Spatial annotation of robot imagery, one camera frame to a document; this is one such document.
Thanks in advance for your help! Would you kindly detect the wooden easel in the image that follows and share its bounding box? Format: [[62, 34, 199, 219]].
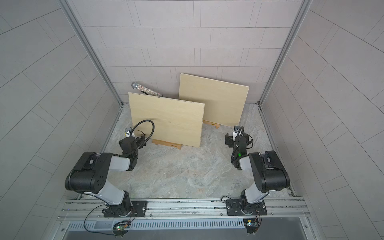
[[203, 120, 221, 129], [152, 139, 182, 150]]

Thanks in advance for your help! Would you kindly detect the plywood board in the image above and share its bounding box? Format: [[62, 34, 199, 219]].
[[179, 74, 249, 127], [129, 93, 205, 148]]

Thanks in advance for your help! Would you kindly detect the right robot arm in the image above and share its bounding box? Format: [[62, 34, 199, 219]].
[[225, 134, 290, 216]]

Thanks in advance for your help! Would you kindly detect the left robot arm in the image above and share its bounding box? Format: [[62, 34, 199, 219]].
[[65, 135, 148, 218]]

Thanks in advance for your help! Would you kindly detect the glitter microphone on stand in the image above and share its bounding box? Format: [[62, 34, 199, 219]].
[[132, 82, 163, 97]]

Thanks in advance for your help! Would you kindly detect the right circuit board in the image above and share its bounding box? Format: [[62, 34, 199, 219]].
[[243, 218, 260, 234]]

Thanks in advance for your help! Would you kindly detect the circuit board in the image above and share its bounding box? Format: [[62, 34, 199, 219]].
[[243, 218, 260, 234], [112, 221, 131, 237]]

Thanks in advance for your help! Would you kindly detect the left circuit board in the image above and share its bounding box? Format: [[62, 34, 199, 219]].
[[112, 221, 131, 237]]

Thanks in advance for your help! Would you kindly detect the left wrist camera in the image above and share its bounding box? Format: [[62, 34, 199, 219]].
[[125, 128, 132, 137]]

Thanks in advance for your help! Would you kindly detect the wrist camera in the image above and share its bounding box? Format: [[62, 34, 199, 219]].
[[125, 128, 132, 137], [233, 126, 240, 141]]

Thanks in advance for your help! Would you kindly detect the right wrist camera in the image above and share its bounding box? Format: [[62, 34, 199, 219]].
[[233, 126, 240, 141]]

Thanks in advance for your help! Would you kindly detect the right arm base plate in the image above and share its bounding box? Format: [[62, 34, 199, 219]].
[[225, 199, 268, 216]]

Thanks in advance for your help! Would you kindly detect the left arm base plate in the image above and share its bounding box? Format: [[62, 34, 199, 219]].
[[102, 201, 148, 218]]

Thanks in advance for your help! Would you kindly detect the aluminium mounting rail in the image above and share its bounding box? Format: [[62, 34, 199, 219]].
[[54, 197, 311, 221]]

